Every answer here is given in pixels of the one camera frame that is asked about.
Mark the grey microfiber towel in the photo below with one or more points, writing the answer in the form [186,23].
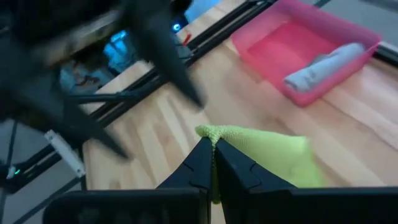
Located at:
[323,68]

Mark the green microfiber towel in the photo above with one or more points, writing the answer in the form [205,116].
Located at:
[273,152]

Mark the pink plastic basket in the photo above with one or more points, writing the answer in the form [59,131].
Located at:
[280,46]

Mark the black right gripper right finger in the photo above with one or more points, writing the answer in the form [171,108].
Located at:
[242,174]

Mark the black device with blue light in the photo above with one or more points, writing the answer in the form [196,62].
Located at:
[119,51]

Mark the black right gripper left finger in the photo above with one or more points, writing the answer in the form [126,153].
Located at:
[196,174]

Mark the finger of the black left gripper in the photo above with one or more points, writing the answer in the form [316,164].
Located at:
[168,62]
[93,130]

